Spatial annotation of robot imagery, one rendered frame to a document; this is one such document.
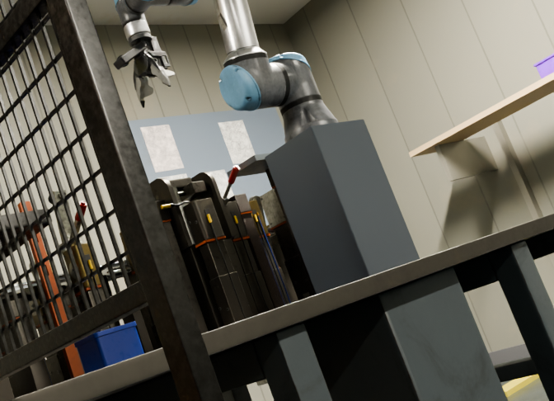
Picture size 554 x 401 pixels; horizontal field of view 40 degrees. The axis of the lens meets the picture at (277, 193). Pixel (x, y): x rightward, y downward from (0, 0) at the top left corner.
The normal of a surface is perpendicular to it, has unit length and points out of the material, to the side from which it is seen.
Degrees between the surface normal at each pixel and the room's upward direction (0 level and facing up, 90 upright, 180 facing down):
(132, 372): 90
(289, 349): 90
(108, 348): 90
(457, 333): 90
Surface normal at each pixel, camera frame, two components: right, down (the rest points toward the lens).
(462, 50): -0.73, 0.15
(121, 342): 0.64, -0.36
